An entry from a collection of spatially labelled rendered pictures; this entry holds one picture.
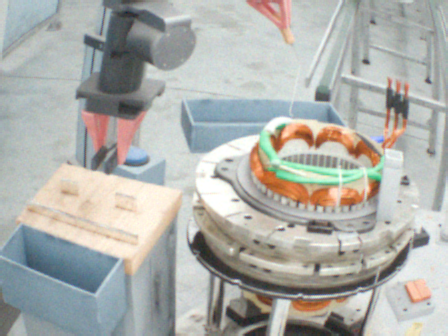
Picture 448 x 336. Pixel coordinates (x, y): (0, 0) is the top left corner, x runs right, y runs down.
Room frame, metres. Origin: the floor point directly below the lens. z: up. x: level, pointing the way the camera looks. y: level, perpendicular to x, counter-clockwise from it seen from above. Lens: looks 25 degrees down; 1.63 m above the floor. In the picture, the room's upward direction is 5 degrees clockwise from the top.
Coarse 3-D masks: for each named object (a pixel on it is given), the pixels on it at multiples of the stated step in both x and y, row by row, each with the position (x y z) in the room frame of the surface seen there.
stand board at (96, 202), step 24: (72, 168) 1.15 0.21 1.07; (48, 192) 1.07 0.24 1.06; (96, 192) 1.09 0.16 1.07; (120, 192) 1.10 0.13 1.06; (144, 192) 1.10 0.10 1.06; (168, 192) 1.11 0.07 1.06; (24, 216) 0.99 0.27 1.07; (96, 216) 1.02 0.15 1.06; (120, 216) 1.03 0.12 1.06; (144, 216) 1.04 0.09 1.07; (168, 216) 1.06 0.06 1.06; (72, 240) 0.95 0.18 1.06; (96, 240) 0.96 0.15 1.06; (144, 240) 0.98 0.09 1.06
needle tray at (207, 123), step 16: (192, 112) 1.43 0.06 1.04; (208, 112) 1.44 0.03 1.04; (224, 112) 1.44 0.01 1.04; (240, 112) 1.45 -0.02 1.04; (256, 112) 1.45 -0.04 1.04; (272, 112) 1.46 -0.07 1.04; (288, 112) 1.47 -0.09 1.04; (304, 112) 1.47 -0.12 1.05; (320, 112) 1.48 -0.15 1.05; (336, 112) 1.44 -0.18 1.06; (192, 128) 1.33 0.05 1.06; (208, 128) 1.33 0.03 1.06; (224, 128) 1.34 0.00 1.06; (240, 128) 1.34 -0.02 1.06; (256, 128) 1.35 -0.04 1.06; (192, 144) 1.33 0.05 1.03; (208, 144) 1.33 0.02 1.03
